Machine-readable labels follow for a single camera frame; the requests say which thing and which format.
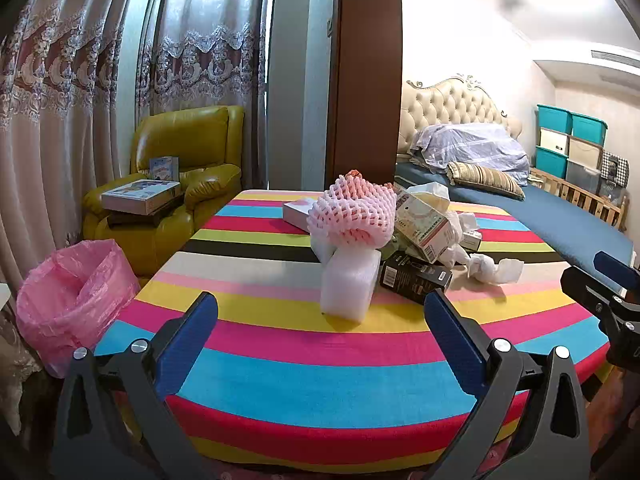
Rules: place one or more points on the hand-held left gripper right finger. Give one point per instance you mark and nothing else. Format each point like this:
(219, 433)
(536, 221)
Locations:
(450, 340)

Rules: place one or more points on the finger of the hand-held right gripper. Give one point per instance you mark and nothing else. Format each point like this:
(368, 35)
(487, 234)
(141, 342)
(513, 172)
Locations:
(617, 267)
(585, 285)

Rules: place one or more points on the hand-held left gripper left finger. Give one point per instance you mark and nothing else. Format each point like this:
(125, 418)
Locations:
(187, 340)

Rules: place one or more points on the black carton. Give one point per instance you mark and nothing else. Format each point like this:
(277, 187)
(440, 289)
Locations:
(410, 277)

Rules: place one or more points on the white tissue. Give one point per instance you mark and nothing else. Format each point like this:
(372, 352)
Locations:
(492, 267)

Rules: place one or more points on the small white box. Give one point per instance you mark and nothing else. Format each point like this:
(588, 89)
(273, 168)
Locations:
(471, 241)

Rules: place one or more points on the white foam block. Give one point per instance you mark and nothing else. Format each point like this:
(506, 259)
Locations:
(350, 285)

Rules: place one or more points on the white paper wrap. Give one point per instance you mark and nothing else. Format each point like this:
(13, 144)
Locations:
(462, 225)

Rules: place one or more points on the white printed carton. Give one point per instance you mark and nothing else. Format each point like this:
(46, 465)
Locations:
(425, 225)

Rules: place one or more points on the pink-lined trash bin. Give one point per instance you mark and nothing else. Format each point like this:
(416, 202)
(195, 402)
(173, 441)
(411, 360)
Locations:
(75, 290)

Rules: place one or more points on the cream plastic bag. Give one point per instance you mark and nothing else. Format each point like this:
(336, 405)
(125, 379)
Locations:
(430, 196)

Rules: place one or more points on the pink foam fruit net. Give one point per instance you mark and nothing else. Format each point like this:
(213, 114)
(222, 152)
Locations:
(350, 215)

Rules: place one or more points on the white and pink box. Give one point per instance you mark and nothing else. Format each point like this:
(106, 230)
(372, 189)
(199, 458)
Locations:
(297, 212)

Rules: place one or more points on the blue mattress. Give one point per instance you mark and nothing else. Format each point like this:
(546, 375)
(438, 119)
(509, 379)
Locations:
(560, 220)

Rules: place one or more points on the grey clear storage box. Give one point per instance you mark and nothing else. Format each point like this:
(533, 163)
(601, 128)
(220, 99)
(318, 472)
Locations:
(582, 176)

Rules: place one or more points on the black checked bag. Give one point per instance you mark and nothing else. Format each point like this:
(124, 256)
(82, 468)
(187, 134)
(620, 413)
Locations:
(614, 166)

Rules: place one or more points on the striped tablecloth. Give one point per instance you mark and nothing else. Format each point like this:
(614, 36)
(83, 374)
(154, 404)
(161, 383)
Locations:
(300, 360)

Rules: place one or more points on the beige fabric storage box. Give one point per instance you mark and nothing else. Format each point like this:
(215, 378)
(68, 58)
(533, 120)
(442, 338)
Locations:
(585, 154)

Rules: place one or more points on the teal storage box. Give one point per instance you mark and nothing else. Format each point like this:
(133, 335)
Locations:
(550, 162)
(589, 129)
(554, 117)

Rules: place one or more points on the dark flat box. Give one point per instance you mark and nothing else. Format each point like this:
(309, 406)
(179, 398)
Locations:
(125, 219)

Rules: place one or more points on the white fabric storage box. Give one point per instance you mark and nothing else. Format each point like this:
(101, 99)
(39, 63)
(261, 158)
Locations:
(554, 142)

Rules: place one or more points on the striped gold pillow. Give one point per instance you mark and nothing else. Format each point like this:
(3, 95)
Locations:
(485, 177)

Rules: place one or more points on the large flat picture box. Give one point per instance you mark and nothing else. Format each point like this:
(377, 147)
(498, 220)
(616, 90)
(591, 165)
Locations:
(140, 195)

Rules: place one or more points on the small blue box on chair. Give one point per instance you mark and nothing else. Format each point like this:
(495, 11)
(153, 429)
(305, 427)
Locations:
(164, 167)

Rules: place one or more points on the plastic-wrapped quilt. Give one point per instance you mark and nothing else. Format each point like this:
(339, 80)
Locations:
(475, 147)

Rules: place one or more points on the yellow leather armchair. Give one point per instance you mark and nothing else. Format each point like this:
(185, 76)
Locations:
(200, 135)

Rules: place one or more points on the ceiling air vent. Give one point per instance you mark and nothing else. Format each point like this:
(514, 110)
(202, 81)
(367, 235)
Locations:
(617, 58)

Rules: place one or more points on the cream tufted headboard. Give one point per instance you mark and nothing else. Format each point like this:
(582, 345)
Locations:
(450, 102)

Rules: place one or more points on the wide lace curtain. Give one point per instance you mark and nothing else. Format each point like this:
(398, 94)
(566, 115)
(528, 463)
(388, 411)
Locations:
(50, 110)

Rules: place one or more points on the brown wooden door panel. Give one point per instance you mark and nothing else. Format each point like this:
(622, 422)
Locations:
(365, 85)

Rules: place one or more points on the narrow lace curtain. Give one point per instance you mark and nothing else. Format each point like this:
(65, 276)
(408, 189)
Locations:
(210, 60)

